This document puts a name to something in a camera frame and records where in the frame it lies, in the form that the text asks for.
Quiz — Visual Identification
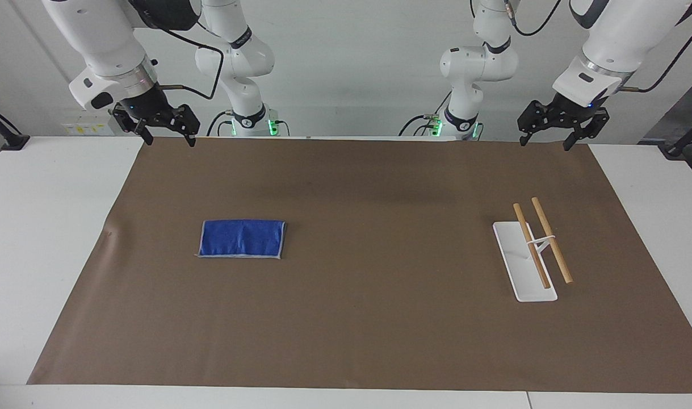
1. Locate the blue towel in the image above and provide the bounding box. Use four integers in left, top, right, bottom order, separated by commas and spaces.
196, 219, 287, 260

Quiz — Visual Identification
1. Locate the white rack with wooden bars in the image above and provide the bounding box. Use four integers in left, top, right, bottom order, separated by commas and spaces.
492, 197, 574, 303

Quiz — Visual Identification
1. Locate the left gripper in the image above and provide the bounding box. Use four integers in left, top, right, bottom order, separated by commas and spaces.
517, 93, 611, 152

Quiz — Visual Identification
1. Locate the black stand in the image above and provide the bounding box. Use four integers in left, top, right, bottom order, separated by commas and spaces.
0, 101, 31, 152
657, 113, 692, 161

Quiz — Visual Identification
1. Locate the black cable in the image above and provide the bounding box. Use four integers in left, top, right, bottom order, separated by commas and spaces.
206, 110, 234, 137
152, 23, 227, 101
398, 93, 453, 137
504, 0, 564, 37
619, 5, 692, 94

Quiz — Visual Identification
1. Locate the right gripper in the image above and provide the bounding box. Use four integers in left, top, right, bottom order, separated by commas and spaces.
111, 86, 201, 148

